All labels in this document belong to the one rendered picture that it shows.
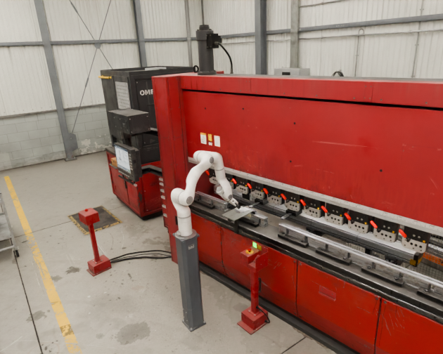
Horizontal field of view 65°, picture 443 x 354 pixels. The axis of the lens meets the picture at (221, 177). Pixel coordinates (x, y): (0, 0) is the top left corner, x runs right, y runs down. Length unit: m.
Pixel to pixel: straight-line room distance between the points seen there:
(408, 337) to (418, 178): 1.17
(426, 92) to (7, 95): 8.72
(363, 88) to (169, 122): 2.03
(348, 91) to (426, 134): 0.57
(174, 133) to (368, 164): 2.06
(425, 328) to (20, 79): 9.02
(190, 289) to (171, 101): 1.90
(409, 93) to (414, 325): 1.60
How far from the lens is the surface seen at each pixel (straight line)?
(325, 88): 2.73
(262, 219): 3.47
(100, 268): 4.73
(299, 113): 2.89
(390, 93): 2.54
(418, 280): 2.93
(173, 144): 3.86
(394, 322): 3.05
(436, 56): 6.86
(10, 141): 9.82
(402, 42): 7.12
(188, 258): 3.21
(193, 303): 3.51
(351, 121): 2.68
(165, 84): 3.75
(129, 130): 3.75
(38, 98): 9.75
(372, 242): 3.24
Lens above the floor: 2.55
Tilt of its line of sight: 20 degrees down
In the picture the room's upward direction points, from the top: 3 degrees counter-clockwise
